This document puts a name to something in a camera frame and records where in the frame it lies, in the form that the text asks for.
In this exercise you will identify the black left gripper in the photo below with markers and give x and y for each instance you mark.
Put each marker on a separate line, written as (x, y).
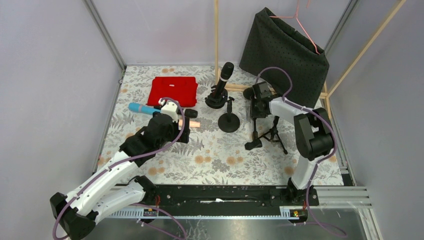
(185, 129)

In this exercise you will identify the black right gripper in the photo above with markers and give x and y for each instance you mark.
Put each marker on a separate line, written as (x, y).
(257, 108)

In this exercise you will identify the black clip microphone stand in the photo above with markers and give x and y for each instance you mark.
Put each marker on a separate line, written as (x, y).
(256, 111)

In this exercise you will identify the peach pink microphone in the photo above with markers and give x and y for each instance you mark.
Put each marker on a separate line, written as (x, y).
(192, 124)

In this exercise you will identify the black handheld microphone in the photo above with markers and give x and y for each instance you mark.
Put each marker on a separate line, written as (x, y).
(225, 74)

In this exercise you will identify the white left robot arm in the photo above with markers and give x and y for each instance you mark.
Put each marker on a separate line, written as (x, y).
(79, 211)

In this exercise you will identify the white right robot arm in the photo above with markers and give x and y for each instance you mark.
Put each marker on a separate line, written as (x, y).
(313, 133)

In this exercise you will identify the black round base stand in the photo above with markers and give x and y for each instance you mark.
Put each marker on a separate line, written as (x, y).
(229, 122)

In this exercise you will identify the red folded cloth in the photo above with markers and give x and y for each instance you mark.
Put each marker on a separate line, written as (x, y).
(180, 88)

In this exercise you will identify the blue microphone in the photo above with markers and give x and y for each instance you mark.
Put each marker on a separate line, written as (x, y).
(139, 108)

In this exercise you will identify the dark grey dotted cloth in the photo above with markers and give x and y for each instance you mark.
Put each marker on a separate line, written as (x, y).
(285, 58)

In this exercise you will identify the black tripod shock mount stand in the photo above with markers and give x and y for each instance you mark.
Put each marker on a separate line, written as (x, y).
(273, 136)

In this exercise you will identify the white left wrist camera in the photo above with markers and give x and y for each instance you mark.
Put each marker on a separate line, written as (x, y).
(169, 108)

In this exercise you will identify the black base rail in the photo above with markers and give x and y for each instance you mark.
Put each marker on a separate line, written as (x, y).
(219, 202)

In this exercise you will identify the wooden rack frame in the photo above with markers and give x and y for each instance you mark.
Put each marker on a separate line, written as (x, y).
(326, 93)

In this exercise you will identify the pink wire hanger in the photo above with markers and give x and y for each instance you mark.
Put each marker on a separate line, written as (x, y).
(295, 16)

